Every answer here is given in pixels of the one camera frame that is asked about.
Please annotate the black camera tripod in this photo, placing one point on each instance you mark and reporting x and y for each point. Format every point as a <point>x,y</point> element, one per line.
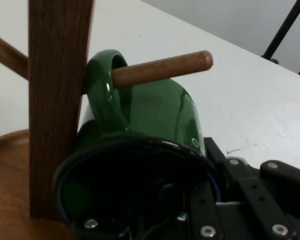
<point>280,30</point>

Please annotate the green enamel mug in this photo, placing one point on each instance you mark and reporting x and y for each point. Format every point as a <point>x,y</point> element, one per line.
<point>155,115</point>

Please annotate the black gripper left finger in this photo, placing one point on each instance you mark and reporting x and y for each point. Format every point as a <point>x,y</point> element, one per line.
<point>205,217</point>

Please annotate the brown wooden mug tree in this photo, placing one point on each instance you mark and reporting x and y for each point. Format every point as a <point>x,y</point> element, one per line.
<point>57,75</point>

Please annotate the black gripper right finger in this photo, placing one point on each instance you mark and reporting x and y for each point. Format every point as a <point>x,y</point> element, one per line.
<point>255,190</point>

